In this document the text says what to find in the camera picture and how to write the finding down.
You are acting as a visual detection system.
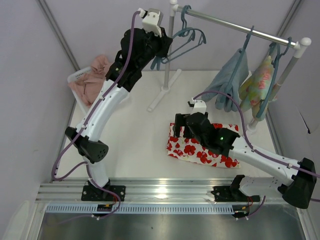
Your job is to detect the red poppy print skirt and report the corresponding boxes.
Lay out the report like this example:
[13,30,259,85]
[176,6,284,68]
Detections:
[166,122,241,169]

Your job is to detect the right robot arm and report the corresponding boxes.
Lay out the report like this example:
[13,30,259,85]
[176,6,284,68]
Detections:
[173,112,319,209]

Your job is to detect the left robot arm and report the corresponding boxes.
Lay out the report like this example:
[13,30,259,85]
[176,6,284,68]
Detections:
[65,27,173,188]

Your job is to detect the teal hanger with blue garment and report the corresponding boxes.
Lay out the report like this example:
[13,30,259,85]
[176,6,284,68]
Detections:
[223,26,255,104]

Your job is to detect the teal hanger with floral garment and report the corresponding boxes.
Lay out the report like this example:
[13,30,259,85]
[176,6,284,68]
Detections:
[254,42,282,121]

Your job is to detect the silver clothes rack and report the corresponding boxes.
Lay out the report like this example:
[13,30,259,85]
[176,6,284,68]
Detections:
[146,0,312,133]

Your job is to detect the light blue fleece garment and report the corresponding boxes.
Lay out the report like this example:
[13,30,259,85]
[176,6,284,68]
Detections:
[201,48,249,112]

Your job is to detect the pink crumpled garment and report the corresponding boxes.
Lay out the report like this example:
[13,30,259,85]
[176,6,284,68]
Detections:
[68,54,111,107]

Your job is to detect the pastel floral garment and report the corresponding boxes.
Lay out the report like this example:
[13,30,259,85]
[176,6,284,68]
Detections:
[238,55,278,122]

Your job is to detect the white plastic laundry basket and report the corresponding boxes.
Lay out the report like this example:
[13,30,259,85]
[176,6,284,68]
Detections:
[67,66,114,115]

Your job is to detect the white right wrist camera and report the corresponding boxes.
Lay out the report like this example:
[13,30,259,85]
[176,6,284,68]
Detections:
[187,98,207,115]

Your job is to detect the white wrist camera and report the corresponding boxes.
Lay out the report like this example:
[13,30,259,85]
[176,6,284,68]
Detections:
[137,8,163,38]
[187,98,207,115]

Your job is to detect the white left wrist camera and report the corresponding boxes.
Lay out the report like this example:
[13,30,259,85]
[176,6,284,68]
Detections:
[137,8,163,38]

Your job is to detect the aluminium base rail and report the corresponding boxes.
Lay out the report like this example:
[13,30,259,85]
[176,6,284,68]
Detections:
[34,176,296,205]

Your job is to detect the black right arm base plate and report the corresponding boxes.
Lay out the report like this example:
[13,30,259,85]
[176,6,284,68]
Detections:
[210,185,261,203]

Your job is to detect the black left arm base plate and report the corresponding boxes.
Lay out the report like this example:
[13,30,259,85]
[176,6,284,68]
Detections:
[81,183,126,202]

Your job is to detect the grey corner frame post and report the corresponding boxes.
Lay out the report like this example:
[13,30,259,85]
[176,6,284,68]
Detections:
[36,0,80,72]

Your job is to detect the white slotted cable duct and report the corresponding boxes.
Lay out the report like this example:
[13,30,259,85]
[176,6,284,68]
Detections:
[45,203,235,215]

